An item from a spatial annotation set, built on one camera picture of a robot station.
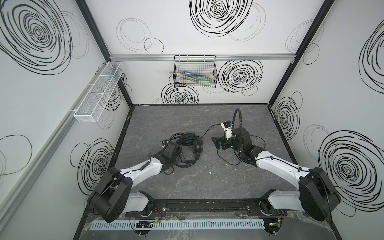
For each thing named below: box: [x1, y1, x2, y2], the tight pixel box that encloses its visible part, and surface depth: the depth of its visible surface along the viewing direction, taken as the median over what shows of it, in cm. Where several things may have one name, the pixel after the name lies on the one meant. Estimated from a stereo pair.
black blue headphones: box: [175, 132, 204, 168], surface depth 90 cm
